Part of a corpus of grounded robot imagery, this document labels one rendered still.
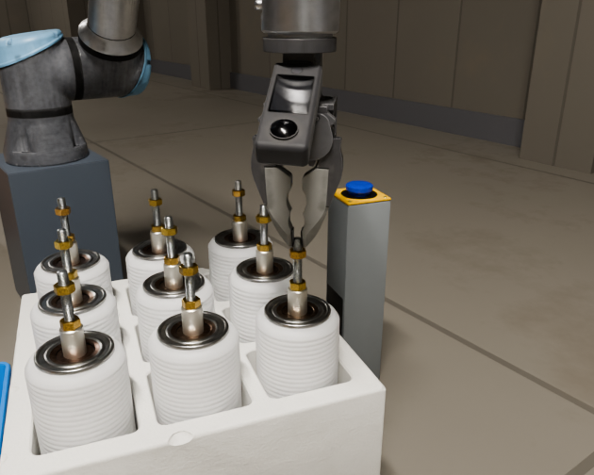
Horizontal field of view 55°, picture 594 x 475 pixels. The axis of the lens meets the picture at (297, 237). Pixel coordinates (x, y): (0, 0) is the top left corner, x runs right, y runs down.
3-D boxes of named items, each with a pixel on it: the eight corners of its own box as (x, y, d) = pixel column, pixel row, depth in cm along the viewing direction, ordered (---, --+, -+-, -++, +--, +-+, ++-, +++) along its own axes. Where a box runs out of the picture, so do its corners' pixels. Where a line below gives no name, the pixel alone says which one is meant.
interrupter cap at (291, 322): (257, 328, 62) (257, 322, 62) (271, 296, 69) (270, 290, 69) (327, 334, 61) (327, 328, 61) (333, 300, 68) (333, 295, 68)
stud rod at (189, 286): (198, 319, 60) (193, 253, 58) (189, 322, 60) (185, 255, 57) (194, 316, 61) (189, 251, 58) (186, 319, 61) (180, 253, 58)
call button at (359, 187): (340, 194, 86) (341, 181, 86) (364, 191, 88) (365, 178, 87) (353, 202, 83) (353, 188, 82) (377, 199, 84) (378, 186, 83)
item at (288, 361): (251, 464, 68) (246, 330, 61) (266, 411, 77) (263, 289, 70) (332, 472, 67) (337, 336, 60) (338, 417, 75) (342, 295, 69)
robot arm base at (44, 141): (-3, 155, 114) (-13, 104, 110) (74, 145, 122) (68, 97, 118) (14, 171, 102) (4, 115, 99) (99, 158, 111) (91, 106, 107)
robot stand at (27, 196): (15, 289, 125) (-12, 155, 114) (97, 270, 135) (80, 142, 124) (36, 323, 112) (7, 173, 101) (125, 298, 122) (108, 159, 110)
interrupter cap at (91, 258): (46, 281, 73) (45, 276, 73) (37, 260, 79) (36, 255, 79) (107, 268, 77) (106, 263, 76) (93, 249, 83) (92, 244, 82)
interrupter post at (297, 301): (285, 318, 64) (285, 291, 63) (288, 307, 66) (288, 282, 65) (306, 319, 64) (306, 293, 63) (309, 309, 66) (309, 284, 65)
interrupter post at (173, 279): (160, 287, 71) (157, 264, 70) (173, 281, 73) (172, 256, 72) (174, 292, 70) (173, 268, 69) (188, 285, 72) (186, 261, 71)
